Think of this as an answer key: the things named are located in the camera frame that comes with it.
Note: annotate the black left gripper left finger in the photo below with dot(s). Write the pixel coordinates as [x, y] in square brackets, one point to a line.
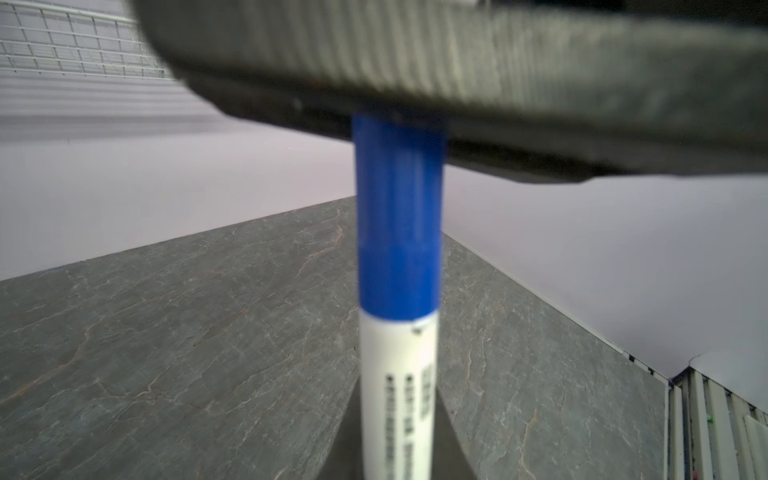
[345, 457]

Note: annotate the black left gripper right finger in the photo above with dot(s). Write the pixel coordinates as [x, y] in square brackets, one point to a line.
[449, 461]

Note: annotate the aluminium frame rail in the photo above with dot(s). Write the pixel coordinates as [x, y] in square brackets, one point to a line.
[709, 431]

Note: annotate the white wire long basket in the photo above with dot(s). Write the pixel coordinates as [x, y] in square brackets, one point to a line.
[44, 38]

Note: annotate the white marker blue end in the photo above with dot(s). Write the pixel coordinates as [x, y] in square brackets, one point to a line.
[399, 180]

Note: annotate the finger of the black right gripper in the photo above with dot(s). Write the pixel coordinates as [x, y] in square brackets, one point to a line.
[532, 91]

